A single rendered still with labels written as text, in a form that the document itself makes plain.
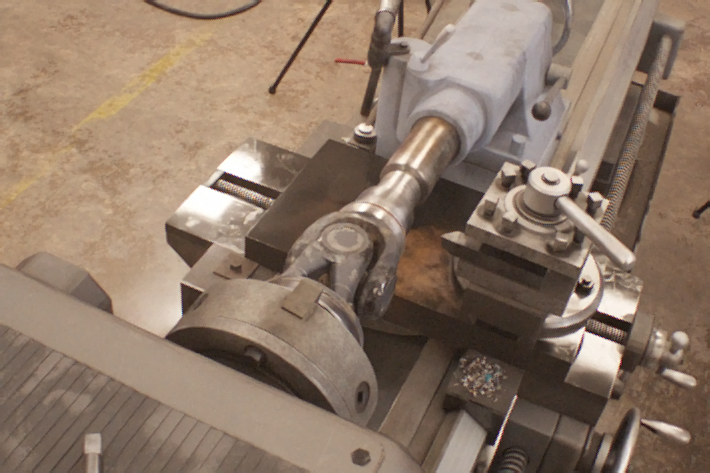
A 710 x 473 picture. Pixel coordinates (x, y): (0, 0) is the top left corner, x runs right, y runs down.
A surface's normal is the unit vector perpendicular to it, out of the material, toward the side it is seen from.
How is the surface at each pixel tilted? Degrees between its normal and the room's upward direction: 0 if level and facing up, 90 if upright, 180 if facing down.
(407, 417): 0
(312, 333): 24
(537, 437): 90
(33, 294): 0
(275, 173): 0
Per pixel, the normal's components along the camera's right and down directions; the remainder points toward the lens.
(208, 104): 0.09, -0.75
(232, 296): -0.29, -0.82
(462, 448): 0.60, -0.40
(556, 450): -0.42, 0.58
